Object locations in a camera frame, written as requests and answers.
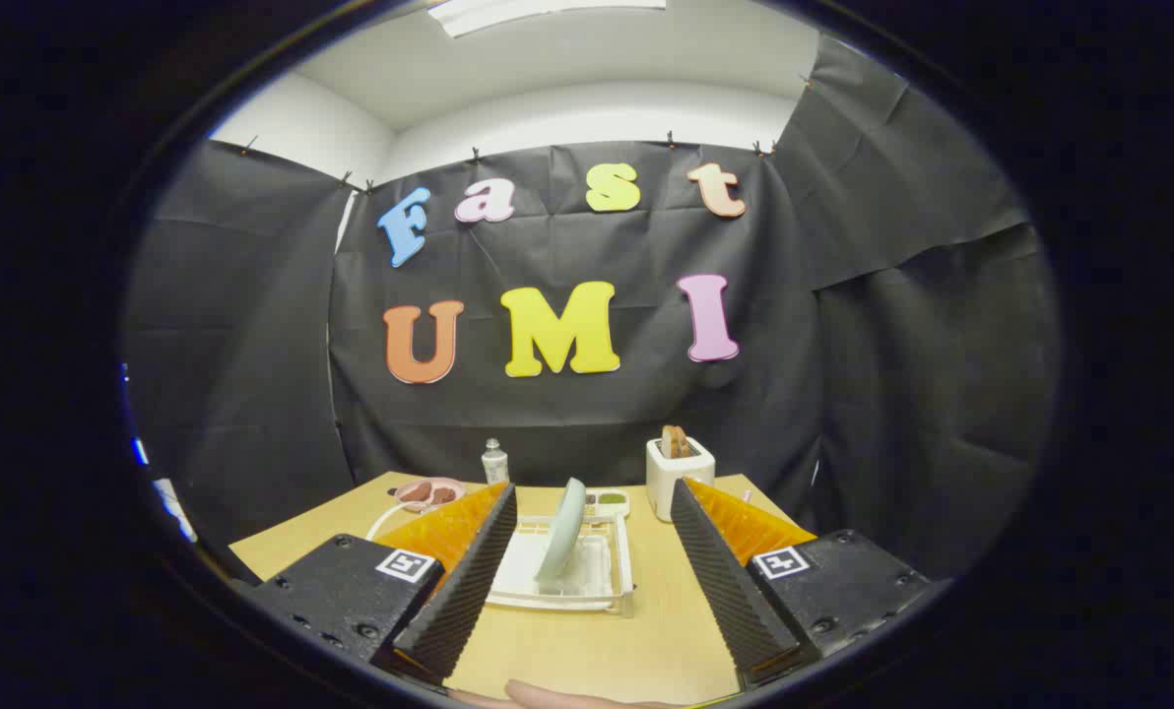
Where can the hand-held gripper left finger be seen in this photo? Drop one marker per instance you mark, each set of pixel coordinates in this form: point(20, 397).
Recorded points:
point(464, 591)

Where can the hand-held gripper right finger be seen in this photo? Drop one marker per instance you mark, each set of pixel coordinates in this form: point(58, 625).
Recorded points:
point(725, 591)

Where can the light green plate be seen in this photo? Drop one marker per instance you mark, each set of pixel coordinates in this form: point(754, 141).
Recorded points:
point(559, 537)

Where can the white dish rack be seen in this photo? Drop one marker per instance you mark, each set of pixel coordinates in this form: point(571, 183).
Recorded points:
point(597, 576)

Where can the pink plate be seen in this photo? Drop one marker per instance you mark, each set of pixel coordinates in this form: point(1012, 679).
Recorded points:
point(446, 483)

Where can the small white divided dish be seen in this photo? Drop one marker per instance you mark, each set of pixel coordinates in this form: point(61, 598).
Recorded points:
point(609, 500)

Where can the reddish brown food piece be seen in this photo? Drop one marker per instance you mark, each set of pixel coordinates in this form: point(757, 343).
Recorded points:
point(443, 495)
point(417, 491)

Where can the white toaster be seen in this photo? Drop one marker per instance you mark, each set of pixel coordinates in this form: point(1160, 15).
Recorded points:
point(668, 481)

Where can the small green label bottle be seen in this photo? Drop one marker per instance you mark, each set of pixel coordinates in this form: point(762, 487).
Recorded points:
point(494, 465)

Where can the brown toast slice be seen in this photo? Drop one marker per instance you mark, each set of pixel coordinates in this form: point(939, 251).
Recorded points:
point(674, 441)

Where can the black backdrop cloth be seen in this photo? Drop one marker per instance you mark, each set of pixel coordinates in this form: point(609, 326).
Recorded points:
point(548, 414)

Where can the white and blue object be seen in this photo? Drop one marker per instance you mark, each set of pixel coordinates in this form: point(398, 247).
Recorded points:
point(168, 497)

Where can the ceiling light panel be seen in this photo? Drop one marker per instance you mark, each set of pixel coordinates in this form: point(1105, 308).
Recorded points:
point(538, 12)

